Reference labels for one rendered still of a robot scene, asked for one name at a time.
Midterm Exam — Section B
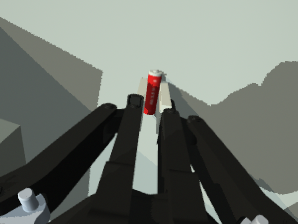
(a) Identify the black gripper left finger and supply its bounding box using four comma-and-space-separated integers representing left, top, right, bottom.
0, 78, 148, 224

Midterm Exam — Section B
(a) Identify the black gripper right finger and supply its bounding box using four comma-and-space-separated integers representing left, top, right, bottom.
156, 81, 298, 224

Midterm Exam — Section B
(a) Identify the grey drawer front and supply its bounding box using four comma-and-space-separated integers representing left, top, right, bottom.
0, 119, 26, 177

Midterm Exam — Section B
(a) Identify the red aa battery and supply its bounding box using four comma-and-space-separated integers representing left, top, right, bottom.
144, 70, 162, 115

